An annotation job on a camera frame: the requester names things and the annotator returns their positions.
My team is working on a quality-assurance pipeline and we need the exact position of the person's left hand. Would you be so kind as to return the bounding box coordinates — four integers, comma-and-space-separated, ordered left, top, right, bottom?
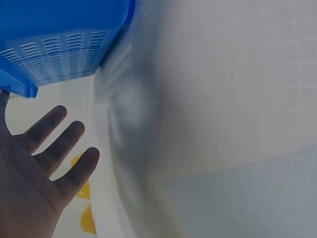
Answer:
0, 90, 101, 238

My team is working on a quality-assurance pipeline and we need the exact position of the blue slotted plastic basket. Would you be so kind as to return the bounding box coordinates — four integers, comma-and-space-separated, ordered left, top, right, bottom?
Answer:
0, 0, 138, 100

